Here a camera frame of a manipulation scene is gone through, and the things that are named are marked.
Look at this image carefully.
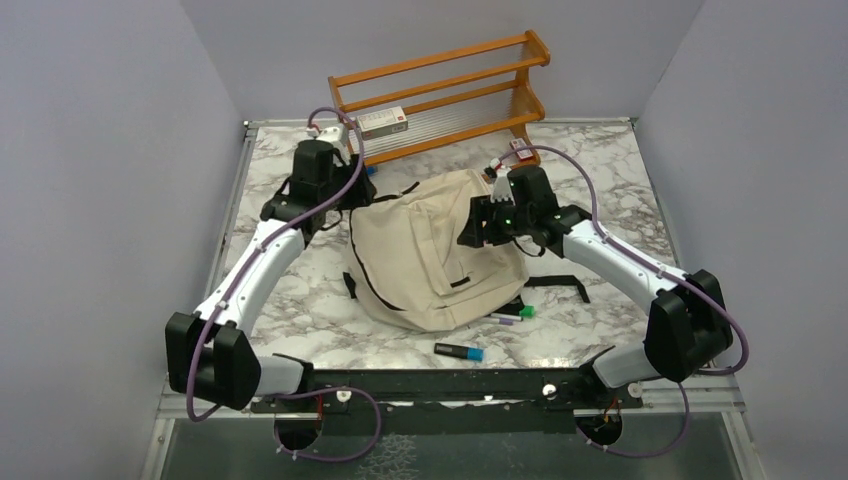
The black blue highlighter marker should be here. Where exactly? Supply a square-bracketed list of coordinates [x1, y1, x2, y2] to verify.
[433, 343, 484, 362]

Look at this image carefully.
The white red box on shelf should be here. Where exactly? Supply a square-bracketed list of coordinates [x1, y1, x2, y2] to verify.
[356, 106, 408, 140]

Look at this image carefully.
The small red white box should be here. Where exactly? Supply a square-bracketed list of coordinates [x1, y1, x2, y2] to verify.
[509, 138, 536, 163]

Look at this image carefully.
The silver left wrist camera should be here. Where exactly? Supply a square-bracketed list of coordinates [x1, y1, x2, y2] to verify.
[307, 124, 351, 161]

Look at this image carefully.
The beige canvas backpack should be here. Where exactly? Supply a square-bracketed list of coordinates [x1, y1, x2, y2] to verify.
[342, 168, 591, 334]

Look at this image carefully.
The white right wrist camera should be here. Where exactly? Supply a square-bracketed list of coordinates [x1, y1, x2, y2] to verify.
[485, 159, 514, 203]

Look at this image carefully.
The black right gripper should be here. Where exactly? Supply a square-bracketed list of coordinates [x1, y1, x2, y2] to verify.
[458, 193, 534, 247]

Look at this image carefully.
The green-capped marker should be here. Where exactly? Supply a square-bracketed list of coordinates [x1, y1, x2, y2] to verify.
[493, 304, 535, 319]

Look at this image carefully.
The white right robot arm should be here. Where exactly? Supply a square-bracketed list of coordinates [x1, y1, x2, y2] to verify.
[457, 166, 733, 407]

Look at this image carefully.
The white purple-capped pen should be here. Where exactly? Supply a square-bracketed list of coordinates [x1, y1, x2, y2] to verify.
[480, 316, 523, 326]

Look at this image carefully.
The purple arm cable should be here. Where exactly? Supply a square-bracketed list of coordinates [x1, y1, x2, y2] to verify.
[486, 144, 751, 460]
[185, 107, 384, 465]

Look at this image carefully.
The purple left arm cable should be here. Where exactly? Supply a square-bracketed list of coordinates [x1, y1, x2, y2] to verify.
[185, 107, 384, 465]

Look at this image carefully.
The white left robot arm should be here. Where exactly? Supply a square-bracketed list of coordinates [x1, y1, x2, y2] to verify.
[165, 133, 374, 422]

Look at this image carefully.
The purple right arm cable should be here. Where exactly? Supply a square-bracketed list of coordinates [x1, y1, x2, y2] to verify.
[486, 144, 751, 460]

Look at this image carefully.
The wooden two-tier shelf rack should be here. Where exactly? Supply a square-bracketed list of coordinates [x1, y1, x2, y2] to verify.
[328, 30, 552, 167]

